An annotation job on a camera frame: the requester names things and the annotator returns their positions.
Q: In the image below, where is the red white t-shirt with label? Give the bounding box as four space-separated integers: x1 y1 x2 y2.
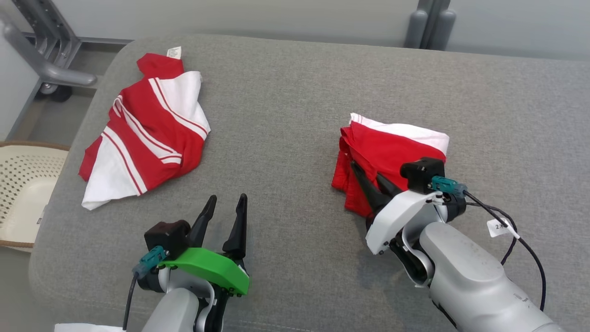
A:
78 46 211 211

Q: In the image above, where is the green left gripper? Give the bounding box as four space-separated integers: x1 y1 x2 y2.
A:
161 194 250 296

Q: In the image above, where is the teal left cable connector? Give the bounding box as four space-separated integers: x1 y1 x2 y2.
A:
133 246 169 279

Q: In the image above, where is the grey fabric sofa cushion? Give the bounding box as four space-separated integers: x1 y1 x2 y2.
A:
29 33 590 332

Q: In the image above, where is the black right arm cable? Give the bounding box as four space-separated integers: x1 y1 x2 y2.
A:
463 191 547 312

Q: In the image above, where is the grey metal cart frame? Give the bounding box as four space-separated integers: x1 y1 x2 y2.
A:
0 0 134 93

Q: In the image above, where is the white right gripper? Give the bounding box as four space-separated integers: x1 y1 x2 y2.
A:
350 160 445 255

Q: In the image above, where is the cream perforated laundry basket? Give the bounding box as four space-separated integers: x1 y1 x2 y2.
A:
0 141 71 252

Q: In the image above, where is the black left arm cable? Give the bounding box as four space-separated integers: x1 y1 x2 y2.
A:
122 274 139 330

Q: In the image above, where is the grey rounded post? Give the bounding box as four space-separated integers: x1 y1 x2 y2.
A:
432 9 457 51
404 9 428 49

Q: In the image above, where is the white cable tag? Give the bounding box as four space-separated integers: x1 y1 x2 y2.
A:
487 218 519 238

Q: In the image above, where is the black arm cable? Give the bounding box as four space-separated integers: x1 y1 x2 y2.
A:
463 191 547 312
122 274 139 330

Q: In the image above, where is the teal cable connector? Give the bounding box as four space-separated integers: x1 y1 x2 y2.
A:
133 246 169 279
429 177 467 198

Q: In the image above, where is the grey centre column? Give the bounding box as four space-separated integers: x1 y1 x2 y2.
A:
417 0 451 47

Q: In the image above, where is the teal right cable connector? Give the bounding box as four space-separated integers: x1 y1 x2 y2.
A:
429 177 467 198

